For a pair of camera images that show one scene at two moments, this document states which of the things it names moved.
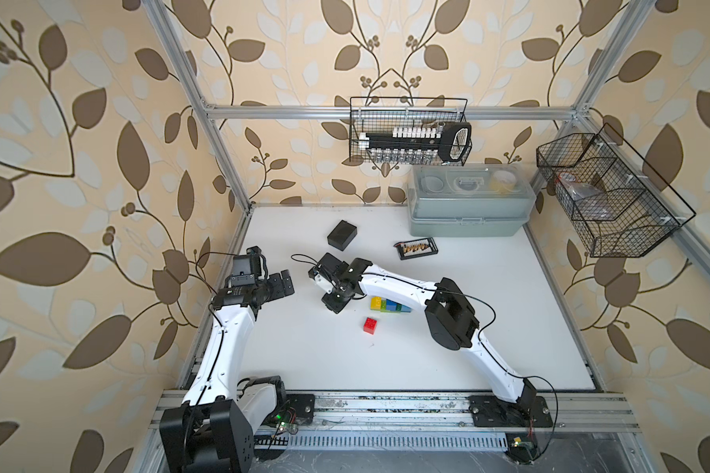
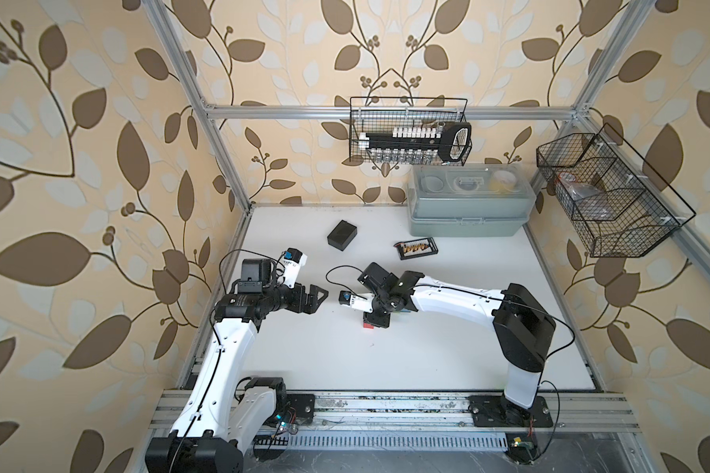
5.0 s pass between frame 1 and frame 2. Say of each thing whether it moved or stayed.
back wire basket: stayed
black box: stayed
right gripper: moved
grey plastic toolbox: stayed
